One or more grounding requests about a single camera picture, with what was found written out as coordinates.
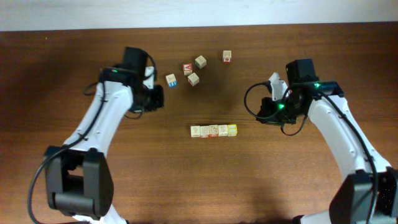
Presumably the yellow framed I block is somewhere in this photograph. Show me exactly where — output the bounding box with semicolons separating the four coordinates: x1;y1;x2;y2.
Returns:
228;124;238;136

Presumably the number 2 wooden block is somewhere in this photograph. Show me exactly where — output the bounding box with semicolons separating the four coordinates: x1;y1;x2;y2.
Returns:
218;124;228;136

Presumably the plain Y wooden block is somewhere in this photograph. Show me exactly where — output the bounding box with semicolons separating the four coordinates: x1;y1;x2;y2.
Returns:
190;126;201;138

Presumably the elephant wooden block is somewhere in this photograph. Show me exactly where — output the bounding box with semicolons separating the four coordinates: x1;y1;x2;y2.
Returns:
209;124;219;137

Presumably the red sided wooden block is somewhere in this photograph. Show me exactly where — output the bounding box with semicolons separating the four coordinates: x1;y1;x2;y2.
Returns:
200;126;210;138

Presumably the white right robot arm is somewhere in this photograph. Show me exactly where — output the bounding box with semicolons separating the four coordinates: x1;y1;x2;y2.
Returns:
254;59;397;223

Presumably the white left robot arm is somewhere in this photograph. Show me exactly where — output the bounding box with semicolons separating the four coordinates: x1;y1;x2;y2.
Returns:
39;47;164;223

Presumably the blue framed wooden block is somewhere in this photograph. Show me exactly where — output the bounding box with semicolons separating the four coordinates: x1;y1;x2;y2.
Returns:
165;73;177;87

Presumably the plain I wooden block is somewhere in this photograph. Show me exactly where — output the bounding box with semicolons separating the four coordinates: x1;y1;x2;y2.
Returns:
187;73;200;86

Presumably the red framed A block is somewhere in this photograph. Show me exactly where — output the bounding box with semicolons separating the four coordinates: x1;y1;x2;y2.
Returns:
183;63;193;77

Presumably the green framed wooden block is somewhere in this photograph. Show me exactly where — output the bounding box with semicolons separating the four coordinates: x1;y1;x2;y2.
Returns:
195;55;207;69

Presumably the red bottomed far block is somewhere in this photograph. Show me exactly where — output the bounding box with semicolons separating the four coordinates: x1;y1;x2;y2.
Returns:
223;50;232;63

